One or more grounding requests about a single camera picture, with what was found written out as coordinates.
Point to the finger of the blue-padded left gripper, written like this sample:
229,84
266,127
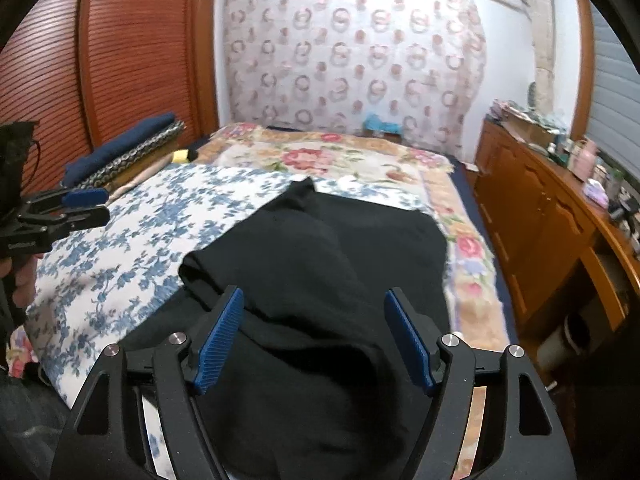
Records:
79,219
90,197

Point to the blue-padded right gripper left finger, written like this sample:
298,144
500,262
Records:
211,340

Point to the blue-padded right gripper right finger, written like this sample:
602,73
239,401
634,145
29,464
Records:
417,339

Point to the black printed t-shirt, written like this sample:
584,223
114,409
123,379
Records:
314,386

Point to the person's left hand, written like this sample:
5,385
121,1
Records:
25,279

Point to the dark patterned folded cloth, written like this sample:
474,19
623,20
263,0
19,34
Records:
167,137

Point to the navy blue folded cloth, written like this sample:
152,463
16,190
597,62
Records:
85,166

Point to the blue floral white bedsheet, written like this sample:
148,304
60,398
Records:
314,387

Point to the pink floral beige blanket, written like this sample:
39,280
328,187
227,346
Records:
400,169

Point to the gold floral folded cloth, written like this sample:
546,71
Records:
146,167

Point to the brown wooden louvered wardrobe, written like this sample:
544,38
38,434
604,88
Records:
85,71

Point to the long wooden sideboard cabinet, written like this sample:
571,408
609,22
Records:
557,250

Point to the light blue plastic bag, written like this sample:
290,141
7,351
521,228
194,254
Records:
375,124

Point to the cardboard box with clutter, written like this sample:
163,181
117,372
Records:
529,132

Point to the pink round container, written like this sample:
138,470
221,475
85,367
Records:
584,159

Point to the circle patterned sheer curtain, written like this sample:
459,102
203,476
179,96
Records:
330,65

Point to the grey window blind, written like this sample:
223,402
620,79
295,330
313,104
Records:
614,111

